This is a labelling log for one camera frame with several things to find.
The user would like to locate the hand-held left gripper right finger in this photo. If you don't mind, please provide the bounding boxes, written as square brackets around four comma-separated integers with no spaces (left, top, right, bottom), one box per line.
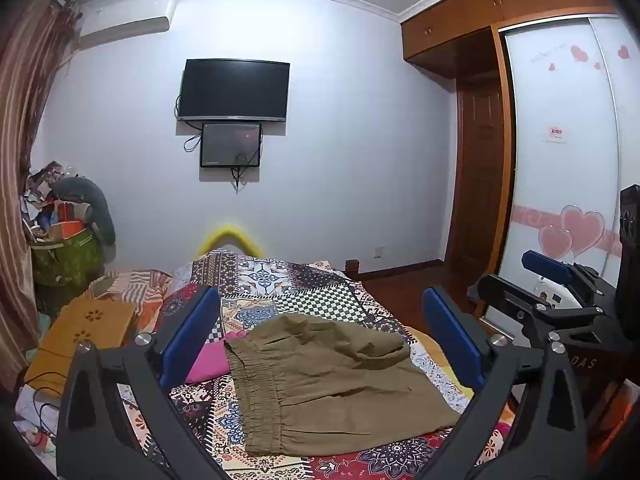
[422,285,593,480]

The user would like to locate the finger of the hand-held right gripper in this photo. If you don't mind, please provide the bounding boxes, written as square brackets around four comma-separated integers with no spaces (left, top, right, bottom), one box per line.
[521,250,617,294]
[467,274,607,347]

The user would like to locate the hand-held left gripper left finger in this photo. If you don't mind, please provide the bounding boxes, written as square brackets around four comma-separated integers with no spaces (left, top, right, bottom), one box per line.
[56,285,231,480]

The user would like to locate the khaki pants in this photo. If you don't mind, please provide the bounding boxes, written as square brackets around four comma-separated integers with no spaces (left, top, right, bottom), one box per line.
[223,312,463,457]

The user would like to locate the pink folded garment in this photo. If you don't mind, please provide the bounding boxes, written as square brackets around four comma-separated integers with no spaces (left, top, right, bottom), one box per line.
[184,331,247,383]

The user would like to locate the orange striped pillow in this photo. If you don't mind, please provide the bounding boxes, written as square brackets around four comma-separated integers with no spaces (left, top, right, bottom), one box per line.
[89,268,173,316]

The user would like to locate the yellow curved object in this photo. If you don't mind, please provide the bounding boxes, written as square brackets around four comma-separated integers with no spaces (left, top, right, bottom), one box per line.
[197,224,263,257]

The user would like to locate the brown wooden door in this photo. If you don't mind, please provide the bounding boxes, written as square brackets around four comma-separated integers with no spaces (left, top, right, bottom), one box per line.
[444,77,504,277]

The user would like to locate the patchwork patterned blanket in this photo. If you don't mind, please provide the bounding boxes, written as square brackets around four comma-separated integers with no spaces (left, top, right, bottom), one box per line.
[117,247,516,480]

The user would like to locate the grey garment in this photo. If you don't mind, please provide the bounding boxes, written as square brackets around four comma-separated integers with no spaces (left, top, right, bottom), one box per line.
[51,176,117,247]

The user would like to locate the white floral sheet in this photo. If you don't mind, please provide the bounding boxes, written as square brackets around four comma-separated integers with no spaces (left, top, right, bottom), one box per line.
[12,385,66,466]

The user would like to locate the pile of mixed clothes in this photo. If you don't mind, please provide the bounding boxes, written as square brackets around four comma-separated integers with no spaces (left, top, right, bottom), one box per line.
[20,160,118,301]

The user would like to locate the brown striped curtain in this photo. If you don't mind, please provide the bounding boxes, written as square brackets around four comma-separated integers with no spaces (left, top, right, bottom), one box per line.
[0,0,83,386]

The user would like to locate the orange wooden wardrobe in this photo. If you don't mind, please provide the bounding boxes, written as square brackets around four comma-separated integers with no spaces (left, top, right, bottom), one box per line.
[400,0,631,281]

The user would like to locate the white air conditioner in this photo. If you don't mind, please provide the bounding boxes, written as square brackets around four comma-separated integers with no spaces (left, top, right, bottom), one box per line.
[77,0,176,51]

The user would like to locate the thin black cable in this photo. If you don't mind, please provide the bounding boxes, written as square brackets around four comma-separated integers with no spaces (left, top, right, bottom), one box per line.
[27,382,66,441]

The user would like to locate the black monitor cable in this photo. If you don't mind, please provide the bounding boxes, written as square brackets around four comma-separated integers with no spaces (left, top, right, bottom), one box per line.
[229,127,265,192]

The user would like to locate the black television cable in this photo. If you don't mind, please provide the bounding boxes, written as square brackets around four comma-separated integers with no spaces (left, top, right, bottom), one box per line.
[175,92,202,152]

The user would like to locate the small black wall monitor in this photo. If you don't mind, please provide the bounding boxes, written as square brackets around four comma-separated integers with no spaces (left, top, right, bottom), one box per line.
[200,121,263,169]

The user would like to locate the black wall television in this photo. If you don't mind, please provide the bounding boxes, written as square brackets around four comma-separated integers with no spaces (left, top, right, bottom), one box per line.
[177,58,291,123]

